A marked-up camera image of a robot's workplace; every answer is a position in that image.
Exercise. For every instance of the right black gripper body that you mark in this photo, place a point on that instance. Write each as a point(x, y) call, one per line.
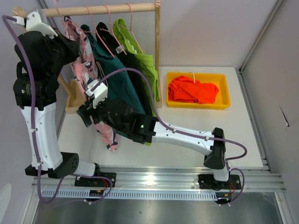
point(98, 113)

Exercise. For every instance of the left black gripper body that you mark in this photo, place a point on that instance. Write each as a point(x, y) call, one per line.
point(63, 52)

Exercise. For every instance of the pink patterned shorts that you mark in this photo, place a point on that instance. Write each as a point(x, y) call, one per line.
point(85, 71)

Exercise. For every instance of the dark teal shorts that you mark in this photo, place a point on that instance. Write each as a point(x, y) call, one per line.
point(121, 77)

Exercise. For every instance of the pink hanger of patterned shorts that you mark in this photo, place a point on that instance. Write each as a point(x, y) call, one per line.
point(62, 19)

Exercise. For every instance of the pink hanger of teal shorts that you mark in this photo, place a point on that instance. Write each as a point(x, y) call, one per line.
point(96, 32)

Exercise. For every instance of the black shorts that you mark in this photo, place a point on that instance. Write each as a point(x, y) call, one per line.
point(129, 53)

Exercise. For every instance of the orange shorts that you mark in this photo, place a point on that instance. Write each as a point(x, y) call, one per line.
point(187, 90)

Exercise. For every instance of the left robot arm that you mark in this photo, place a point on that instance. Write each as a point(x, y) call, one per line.
point(41, 60)

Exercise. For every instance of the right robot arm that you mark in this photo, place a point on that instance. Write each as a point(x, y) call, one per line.
point(210, 144)

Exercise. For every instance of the lime green shorts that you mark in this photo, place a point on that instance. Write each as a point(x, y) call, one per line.
point(145, 62)

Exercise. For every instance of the wooden clothes rack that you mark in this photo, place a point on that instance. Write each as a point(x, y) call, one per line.
point(73, 98)

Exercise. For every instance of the yellow plastic tray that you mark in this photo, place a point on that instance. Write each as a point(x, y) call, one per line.
point(222, 99)

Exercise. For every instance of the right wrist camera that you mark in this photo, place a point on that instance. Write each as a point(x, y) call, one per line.
point(96, 92)

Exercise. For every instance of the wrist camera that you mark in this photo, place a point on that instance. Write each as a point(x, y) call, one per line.
point(96, 92)
point(34, 20)

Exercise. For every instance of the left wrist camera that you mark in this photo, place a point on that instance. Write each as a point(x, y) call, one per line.
point(34, 20)

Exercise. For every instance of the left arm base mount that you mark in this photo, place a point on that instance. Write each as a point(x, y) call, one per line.
point(96, 182)

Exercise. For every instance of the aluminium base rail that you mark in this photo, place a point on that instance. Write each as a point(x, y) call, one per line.
point(163, 184)

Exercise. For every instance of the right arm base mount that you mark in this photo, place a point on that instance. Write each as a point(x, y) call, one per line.
point(207, 181)

